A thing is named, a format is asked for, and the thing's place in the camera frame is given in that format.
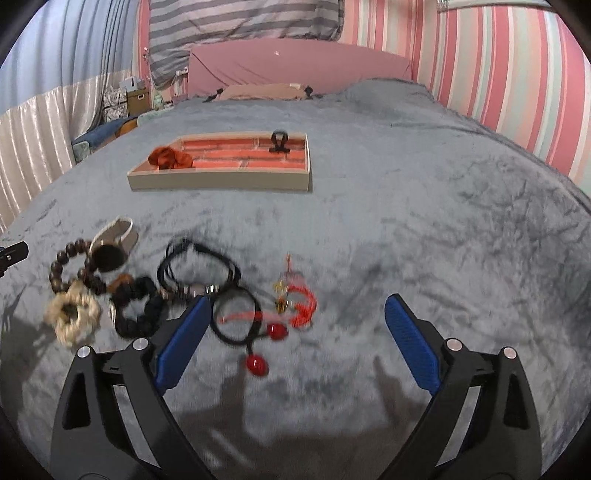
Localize cream scrunchie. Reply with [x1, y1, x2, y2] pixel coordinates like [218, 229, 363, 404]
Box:
[44, 281, 102, 348]

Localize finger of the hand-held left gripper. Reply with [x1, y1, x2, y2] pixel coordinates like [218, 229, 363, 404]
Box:
[0, 241, 29, 278]

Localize grey striped quilt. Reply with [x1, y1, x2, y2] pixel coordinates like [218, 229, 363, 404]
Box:
[148, 0, 346, 88]

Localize small brown hair tie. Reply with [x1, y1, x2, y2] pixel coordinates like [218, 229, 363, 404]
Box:
[108, 273, 136, 294]

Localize black hair tie red beads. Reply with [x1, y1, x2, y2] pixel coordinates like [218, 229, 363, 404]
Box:
[210, 286, 288, 380]

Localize beige pink pillow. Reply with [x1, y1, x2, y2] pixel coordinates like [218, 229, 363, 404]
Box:
[216, 83, 315, 101]

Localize jewelry tray with orange lining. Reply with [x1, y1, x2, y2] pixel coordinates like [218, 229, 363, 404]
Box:
[127, 131, 314, 193]

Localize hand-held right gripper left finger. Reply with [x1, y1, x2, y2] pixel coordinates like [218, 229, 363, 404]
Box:
[50, 295, 218, 480]

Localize pink headboard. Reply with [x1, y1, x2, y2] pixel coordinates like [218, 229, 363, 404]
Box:
[187, 39, 413, 99]

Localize dark wooden bead bracelet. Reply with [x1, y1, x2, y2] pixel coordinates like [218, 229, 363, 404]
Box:
[48, 237, 109, 297]

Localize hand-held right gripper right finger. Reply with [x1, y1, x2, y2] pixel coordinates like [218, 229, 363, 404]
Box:
[383, 294, 543, 480]

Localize grey plush blanket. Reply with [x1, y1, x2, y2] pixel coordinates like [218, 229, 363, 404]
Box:
[0, 78, 591, 480]

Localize brown cardboard storage box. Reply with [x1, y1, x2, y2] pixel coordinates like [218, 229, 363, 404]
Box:
[126, 89, 151, 116]

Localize black scrunchie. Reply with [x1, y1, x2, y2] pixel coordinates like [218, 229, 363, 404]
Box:
[111, 275, 170, 337]

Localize red scrunchie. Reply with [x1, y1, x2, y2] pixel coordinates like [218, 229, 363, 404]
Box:
[148, 147, 195, 169]

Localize blue cloth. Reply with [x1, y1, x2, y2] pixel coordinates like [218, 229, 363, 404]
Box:
[71, 117, 139, 148]

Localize patterned storage box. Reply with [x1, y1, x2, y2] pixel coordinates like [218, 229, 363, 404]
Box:
[102, 88, 127, 123]

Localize pale satin curtain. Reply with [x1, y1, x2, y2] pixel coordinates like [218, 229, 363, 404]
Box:
[0, 0, 139, 232]

